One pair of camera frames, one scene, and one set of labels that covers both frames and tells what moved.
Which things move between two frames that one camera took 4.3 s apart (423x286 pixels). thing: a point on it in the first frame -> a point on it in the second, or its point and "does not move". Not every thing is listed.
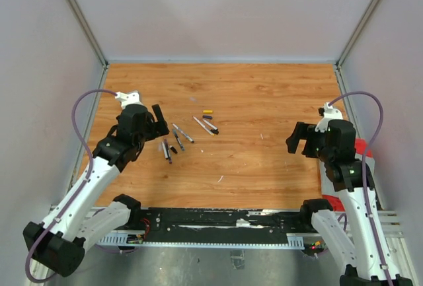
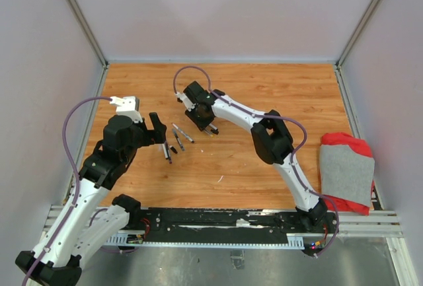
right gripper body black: (316, 146) -> (197, 119)
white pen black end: (209, 124) does not move
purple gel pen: (168, 151) does not move
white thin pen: (164, 150) does not move
